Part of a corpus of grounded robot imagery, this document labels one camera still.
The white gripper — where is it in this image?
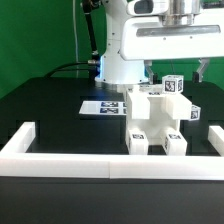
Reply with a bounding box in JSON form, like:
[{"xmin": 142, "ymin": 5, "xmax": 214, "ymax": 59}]
[{"xmin": 120, "ymin": 0, "xmax": 224, "ymax": 84}]

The small tag cube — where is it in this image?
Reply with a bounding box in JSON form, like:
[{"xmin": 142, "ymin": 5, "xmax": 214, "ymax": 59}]
[
  {"xmin": 190, "ymin": 105, "xmax": 201, "ymax": 121},
  {"xmin": 162, "ymin": 75, "xmax": 184, "ymax": 94}
]

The white chair back frame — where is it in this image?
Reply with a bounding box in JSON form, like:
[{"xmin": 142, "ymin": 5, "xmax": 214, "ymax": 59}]
[{"xmin": 117, "ymin": 84, "xmax": 192, "ymax": 120}]

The white chair seat part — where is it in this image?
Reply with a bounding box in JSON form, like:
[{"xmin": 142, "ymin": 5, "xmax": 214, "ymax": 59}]
[{"xmin": 126, "ymin": 113, "xmax": 180, "ymax": 145}]

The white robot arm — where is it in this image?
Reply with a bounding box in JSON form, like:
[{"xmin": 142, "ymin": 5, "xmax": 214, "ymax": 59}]
[{"xmin": 81, "ymin": 0, "xmax": 224, "ymax": 84}]

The white marker sheet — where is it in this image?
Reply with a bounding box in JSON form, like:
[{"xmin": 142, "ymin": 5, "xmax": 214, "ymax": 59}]
[{"xmin": 79, "ymin": 101, "xmax": 126, "ymax": 116}]

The white U-shaped fence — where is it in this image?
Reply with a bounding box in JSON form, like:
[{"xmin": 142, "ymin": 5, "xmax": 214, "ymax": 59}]
[{"xmin": 0, "ymin": 122, "xmax": 224, "ymax": 181}]

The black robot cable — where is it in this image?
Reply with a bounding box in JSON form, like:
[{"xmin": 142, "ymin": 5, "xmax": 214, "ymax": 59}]
[{"xmin": 44, "ymin": 13, "xmax": 101, "ymax": 79}]

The white thin cable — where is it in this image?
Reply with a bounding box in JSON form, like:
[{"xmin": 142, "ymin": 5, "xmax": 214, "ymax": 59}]
[{"xmin": 72, "ymin": 0, "xmax": 81, "ymax": 79}]

